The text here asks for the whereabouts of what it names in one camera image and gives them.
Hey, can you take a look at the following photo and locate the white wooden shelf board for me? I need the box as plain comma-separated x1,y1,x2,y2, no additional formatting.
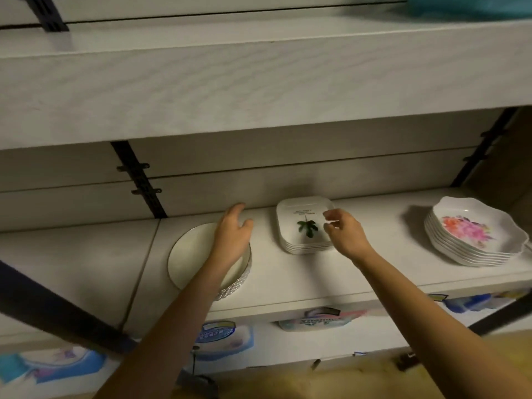
0,11,532,151
0,191,532,342

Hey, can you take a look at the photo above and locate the person's right forearm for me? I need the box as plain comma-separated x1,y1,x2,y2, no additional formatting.
343,249,532,399

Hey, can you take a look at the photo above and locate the black shelf bracket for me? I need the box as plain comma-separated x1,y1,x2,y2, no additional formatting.
24,0,70,33
467,298,532,338
0,259,139,356

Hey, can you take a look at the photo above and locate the stack of round white plates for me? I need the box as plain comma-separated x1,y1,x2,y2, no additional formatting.
167,222,253,302

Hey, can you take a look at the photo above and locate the person's right hand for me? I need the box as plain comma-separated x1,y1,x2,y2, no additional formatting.
323,208,375,261

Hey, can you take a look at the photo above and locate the stack of scalloped flower-print plates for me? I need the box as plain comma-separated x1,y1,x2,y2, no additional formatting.
423,196,531,267

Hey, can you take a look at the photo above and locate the person's left hand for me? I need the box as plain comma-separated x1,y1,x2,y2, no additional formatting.
213,203,254,267

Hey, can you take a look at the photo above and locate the stack of square leaf-print plates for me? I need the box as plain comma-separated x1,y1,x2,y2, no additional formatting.
276,197,338,255

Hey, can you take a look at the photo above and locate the teal plastic container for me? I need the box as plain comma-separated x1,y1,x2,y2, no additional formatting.
406,0,532,19

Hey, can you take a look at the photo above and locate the black slotted shelf rail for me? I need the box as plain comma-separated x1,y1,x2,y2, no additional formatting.
451,107,518,188
110,140,168,219

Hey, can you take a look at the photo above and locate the person's left forearm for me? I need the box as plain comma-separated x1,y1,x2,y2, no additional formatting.
95,252,247,399

